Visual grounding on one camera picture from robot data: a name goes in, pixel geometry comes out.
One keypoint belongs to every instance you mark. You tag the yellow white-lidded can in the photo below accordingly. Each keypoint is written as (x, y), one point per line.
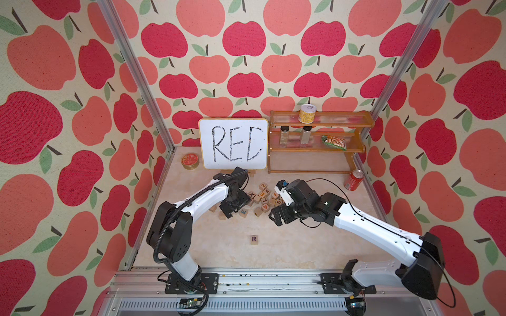
(307, 114)

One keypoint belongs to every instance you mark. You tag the yellow framed whiteboard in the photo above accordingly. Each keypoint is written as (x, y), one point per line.
(227, 143)

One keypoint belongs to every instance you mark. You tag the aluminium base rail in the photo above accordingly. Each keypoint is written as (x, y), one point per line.
(140, 291)

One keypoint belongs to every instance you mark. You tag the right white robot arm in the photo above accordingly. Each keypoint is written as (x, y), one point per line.
(417, 262)

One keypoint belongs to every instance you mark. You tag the plain wooden block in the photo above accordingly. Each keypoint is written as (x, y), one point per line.
(258, 212)

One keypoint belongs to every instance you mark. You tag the red gold round tin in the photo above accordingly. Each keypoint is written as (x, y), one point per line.
(190, 161)

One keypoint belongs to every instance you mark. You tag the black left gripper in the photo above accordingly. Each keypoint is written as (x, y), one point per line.
(230, 209)

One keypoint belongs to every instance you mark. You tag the glass spice shaker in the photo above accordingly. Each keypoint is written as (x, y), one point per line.
(305, 134)
(284, 136)

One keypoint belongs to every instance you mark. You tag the wooden block letter E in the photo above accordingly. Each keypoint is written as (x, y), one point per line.
(244, 213)

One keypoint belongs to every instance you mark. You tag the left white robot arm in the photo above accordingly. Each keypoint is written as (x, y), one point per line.
(170, 233)

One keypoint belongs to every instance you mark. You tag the aluminium corner post left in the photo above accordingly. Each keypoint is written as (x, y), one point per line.
(115, 25)

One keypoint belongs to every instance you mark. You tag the wooden two-tier shelf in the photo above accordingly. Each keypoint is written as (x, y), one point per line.
(314, 157)

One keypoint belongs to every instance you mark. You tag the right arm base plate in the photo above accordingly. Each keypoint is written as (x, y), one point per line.
(343, 283)

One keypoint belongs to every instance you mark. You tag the wooden block letter R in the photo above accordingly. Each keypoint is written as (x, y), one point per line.
(254, 240)

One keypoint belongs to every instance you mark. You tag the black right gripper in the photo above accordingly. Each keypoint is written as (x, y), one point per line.
(275, 214)

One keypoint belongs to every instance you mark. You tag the aluminium corner post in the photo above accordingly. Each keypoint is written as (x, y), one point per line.
(115, 25)
(429, 17)

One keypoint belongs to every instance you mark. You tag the aluminium corner post right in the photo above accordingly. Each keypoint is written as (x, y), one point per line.
(429, 17)

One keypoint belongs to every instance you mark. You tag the right glass spice shaker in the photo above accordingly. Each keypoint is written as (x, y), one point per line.
(305, 134)

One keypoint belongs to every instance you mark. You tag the left glass spice shaker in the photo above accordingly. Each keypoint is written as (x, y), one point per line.
(284, 136)

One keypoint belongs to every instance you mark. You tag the red soda can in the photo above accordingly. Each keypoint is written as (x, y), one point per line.
(354, 180)

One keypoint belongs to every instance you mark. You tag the green snack packet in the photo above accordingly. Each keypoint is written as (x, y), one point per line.
(334, 142)

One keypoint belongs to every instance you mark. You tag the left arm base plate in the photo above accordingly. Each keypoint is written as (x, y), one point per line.
(200, 284)

